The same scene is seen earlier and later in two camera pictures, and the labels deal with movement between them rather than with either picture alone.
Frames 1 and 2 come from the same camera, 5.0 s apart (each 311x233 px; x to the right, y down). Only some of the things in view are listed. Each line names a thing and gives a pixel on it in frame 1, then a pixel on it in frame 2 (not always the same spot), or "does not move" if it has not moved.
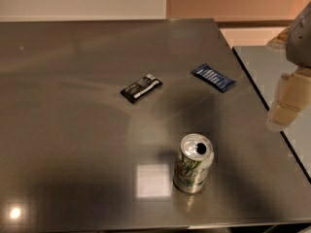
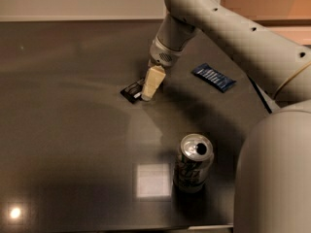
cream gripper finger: [293, 96] → [155, 78]
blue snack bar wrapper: [212, 77] does not move
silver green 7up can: [192, 165] does not move
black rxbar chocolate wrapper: [144, 85] does not move
